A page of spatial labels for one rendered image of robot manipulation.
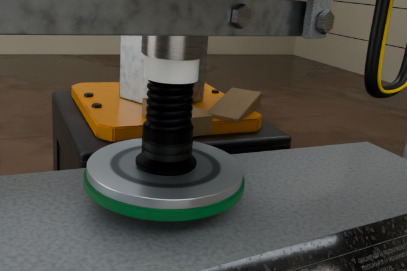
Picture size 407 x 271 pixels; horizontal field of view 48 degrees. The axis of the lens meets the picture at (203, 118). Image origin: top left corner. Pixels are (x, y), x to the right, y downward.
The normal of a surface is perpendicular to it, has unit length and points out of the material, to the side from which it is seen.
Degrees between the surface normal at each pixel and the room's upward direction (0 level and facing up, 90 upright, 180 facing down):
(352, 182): 0
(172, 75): 90
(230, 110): 11
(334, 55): 90
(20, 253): 0
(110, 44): 90
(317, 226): 0
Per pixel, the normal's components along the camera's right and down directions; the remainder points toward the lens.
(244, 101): 0.00, -0.89
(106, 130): -0.36, 0.25
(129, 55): -0.58, 0.19
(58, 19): 0.69, 0.26
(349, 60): -0.90, 0.06
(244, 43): 0.44, 0.29
